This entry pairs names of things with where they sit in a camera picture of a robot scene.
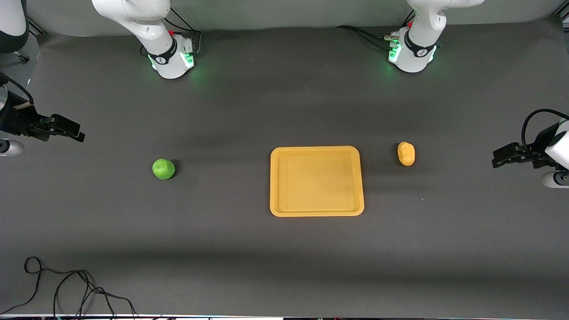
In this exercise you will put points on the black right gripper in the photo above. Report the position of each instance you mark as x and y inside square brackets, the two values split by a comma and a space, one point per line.
[18, 121]

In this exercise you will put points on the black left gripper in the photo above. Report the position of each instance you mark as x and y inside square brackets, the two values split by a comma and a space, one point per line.
[534, 155]

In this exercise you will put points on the dark grey table cover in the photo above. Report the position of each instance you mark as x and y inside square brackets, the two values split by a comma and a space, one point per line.
[284, 266]

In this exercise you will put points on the green apple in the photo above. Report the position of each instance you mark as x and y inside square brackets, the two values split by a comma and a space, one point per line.
[163, 169]

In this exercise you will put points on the yellow plastic tray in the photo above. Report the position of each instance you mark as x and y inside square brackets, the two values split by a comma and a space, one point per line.
[316, 181]

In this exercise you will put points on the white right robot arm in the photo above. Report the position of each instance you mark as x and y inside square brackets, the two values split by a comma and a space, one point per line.
[146, 26]

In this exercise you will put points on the dark aluminium frame rail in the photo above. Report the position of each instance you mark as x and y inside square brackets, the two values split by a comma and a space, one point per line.
[38, 27]

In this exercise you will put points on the yellow potato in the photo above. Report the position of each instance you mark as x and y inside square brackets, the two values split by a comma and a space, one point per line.
[406, 154]

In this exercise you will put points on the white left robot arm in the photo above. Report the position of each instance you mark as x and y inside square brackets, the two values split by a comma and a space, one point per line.
[418, 40]

